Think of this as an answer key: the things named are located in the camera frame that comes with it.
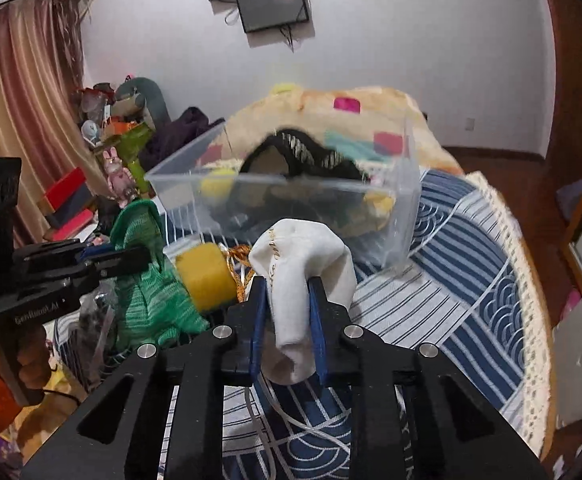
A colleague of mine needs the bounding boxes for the pink striped curtain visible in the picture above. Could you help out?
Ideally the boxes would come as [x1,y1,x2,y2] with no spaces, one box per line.
[0,0,86,247]

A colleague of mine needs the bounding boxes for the grey-green dinosaur plush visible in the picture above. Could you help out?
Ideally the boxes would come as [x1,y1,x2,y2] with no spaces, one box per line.
[114,77,172,130]

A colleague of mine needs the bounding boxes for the person's left hand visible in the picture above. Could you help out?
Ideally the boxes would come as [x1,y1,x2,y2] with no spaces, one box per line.
[16,327,54,391]

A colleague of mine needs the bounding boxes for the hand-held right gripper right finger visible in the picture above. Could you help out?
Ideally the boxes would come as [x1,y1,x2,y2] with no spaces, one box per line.
[307,276,552,480]

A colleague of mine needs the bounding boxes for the pink rabbit figure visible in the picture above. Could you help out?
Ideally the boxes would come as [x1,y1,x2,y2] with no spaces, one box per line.
[102,147,140,207]

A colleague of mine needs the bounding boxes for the red and grey boxes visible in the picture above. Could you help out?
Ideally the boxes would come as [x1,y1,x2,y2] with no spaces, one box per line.
[38,167,95,242]

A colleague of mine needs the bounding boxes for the cream fuzzy blanket coloured squares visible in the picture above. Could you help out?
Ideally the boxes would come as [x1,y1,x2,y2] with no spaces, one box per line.
[196,85,468,182]

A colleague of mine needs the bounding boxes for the yellow rolled sock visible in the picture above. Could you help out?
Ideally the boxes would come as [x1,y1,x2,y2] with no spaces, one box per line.
[175,242,238,314]

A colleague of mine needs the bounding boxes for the white sock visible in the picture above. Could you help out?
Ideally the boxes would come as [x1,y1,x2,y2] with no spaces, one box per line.
[247,218,358,386]

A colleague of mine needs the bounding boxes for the clear plastic container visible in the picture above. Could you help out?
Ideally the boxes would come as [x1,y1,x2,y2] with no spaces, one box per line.
[145,119,422,267]

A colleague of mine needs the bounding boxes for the dark purple cloth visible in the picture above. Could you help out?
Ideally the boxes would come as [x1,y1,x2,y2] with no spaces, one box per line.
[144,106,225,172]

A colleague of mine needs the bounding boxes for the black monitor screen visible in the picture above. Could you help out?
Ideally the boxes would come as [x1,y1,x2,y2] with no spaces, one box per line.
[235,0,313,34]

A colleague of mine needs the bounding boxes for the green knitted cloth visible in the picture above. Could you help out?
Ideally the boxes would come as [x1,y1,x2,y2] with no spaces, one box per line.
[108,200,210,350]

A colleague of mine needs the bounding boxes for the gold ribbon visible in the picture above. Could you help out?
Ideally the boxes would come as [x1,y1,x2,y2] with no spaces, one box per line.
[221,244,255,302]

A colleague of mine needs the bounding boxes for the wooden door frame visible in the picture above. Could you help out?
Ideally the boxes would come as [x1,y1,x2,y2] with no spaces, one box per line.
[536,0,582,297]

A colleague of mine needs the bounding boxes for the small yellow soft ball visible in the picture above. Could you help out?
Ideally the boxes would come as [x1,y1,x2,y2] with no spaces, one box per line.
[199,169,238,206]

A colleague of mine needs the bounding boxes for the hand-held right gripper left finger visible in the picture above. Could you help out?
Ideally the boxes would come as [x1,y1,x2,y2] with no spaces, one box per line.
[21,277,272,480]

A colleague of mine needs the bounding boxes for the black patterned cloth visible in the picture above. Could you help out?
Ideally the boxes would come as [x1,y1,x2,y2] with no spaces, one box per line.
[211,129,368,233]

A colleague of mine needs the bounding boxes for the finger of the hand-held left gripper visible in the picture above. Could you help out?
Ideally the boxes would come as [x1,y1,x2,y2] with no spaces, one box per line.
[80,245,153,281]

